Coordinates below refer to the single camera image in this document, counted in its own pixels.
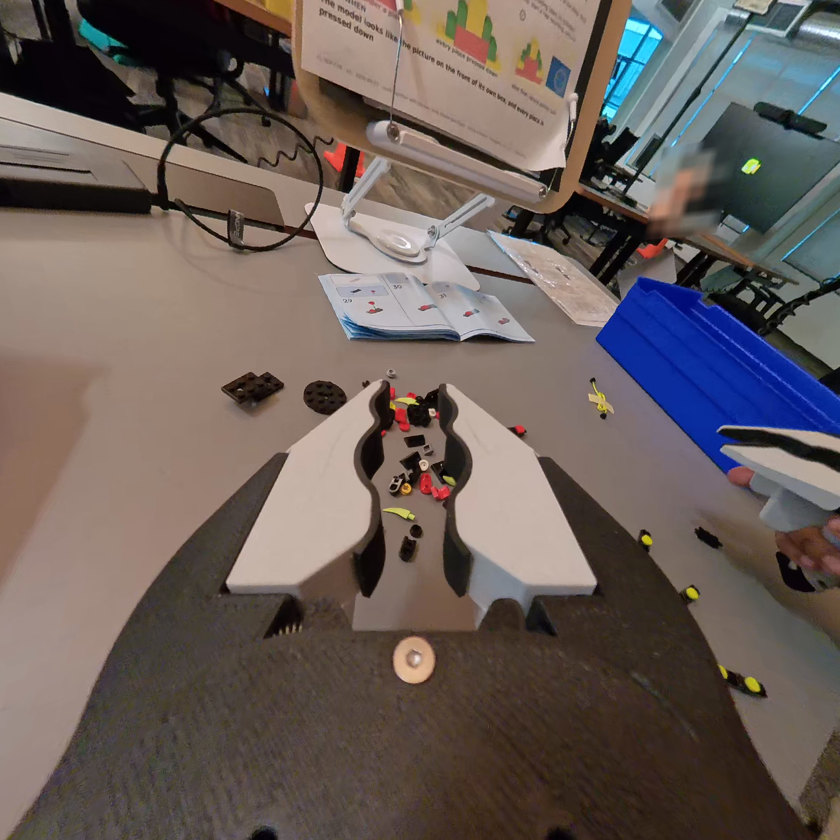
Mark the black computer monitor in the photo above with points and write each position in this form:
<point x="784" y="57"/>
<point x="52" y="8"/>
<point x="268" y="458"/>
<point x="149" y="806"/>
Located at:
<point x="781" y="190"/>

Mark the round black lego plate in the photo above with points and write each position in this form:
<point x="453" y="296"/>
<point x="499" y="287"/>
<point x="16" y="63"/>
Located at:
<point x="325" y="397"/>

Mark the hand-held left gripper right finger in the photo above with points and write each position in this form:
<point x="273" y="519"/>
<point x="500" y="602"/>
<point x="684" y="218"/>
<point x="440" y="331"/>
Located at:
<point x="518" y="518"/>

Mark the blue plastic bin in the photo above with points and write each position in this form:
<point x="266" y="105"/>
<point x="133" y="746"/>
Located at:
<point x="689" y="354"/>

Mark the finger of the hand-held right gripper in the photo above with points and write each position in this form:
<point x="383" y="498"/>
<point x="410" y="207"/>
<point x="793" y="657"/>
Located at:
<point x="787" y="441"/>
<point x="787" y="476"/>

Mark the lego instruction booklet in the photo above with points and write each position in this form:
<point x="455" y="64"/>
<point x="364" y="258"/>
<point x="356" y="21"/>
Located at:
<point x="420" y="308"/>

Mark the rectangular black lego plate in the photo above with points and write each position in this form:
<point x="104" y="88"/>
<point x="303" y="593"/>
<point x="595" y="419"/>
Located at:
<point x="253" y="387"/>

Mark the printed instruction sheet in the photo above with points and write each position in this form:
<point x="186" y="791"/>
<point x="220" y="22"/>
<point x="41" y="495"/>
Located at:
<point x="459" y="72"/>

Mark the grey laptop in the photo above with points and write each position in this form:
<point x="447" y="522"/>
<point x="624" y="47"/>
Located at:
<point x="210" y="190"/>

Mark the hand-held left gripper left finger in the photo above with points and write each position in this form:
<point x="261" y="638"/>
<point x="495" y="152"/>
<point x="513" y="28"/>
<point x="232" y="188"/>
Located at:
<point x="308" y="512"/>

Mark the white book stand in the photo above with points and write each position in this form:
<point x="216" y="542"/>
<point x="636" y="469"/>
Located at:
<point x="394" y="246"/>

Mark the clear plastic bag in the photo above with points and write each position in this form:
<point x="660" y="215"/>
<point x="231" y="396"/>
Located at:
<point x="558" y="279"/>

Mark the pile of lego pieces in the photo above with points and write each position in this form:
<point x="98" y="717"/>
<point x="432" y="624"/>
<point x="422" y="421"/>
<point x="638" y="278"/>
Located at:
<point x="417" y="413"/>

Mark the lego spider model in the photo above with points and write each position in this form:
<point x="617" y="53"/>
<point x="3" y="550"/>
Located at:
<point x="748" y="686"/>

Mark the orange traffic cone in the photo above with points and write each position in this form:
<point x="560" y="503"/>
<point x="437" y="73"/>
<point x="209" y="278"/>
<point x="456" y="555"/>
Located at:
<point x="338" y="157"/>

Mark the black office chair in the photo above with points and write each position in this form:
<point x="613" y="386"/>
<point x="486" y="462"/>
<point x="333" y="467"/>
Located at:
<point x="184" y="46"/>

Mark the person's right hand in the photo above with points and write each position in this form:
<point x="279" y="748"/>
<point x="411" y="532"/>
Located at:
<point x="810" y="548"/>

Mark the small yellow lego assembly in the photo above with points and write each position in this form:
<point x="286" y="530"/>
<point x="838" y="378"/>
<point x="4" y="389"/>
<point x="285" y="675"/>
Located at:
<point x="598" y="398"/>

